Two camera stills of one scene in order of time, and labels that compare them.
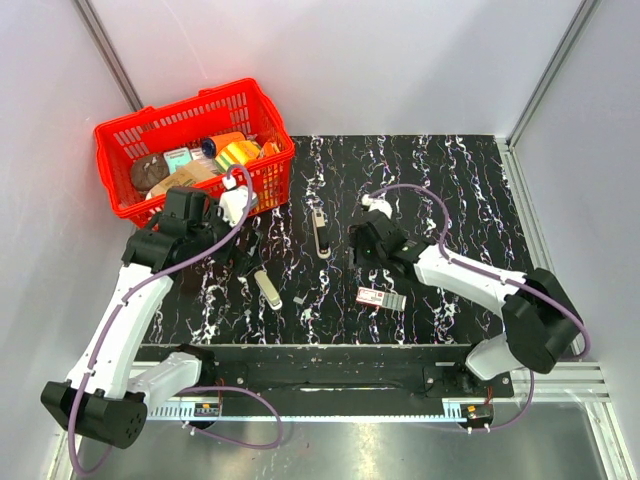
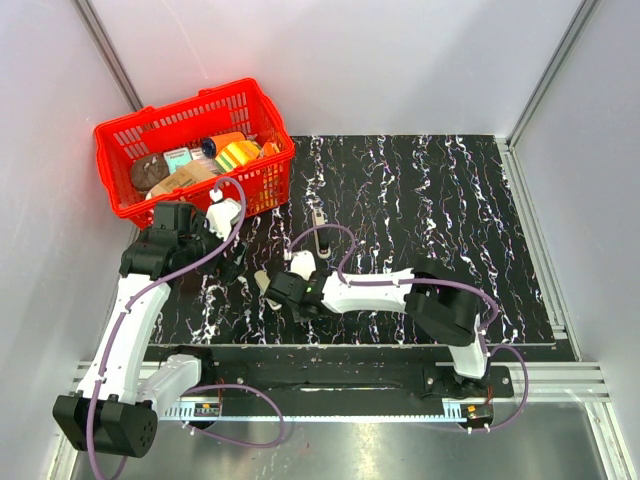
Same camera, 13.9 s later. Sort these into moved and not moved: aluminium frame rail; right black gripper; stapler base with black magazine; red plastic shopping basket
Moved: right black gripper
Not moved: red plastic shopping basket; stapler base with black magazine; aluminium frame rail
